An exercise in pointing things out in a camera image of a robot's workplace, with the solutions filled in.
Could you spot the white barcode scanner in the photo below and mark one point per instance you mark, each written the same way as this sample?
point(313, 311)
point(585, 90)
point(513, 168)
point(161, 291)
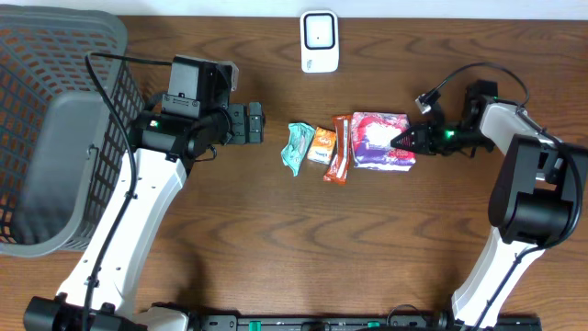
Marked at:
point(319, 42)

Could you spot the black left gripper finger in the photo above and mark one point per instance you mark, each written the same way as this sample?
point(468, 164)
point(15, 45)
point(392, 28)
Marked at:
point(256, 135)
point(256, 114)

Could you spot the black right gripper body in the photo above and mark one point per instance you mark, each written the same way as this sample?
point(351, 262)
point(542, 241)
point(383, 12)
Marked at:
point(452, 137)

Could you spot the teal snack packet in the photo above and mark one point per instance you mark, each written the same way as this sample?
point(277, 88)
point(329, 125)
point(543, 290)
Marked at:
point(299, 141)

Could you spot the pink purple floral pad pack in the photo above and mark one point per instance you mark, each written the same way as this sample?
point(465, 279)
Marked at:
point(372, 133)

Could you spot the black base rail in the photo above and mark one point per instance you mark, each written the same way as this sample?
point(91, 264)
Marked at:
point(225, 322)

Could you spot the orange snack bar wrapper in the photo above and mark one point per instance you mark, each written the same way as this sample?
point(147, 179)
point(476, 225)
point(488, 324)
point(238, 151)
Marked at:
point(338, 168)

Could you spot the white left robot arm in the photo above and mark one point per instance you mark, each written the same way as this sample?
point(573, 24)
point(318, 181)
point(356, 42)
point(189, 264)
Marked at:
point(100, 292)

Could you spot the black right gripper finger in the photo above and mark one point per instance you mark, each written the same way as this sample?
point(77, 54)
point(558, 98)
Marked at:
point(414, 134)
point(409, 144)

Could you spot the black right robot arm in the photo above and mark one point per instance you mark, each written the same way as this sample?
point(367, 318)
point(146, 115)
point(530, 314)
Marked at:
point(536, 201)

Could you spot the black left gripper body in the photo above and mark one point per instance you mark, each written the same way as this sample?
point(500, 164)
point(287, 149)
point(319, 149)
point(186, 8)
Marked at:
point(239, 122)

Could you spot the small orange tissue pack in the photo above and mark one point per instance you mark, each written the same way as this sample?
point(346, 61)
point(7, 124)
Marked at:
point(322, 146)

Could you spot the grey plastic shopping basket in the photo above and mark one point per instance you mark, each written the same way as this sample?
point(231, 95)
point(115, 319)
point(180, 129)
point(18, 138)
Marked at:
point(62, 81)

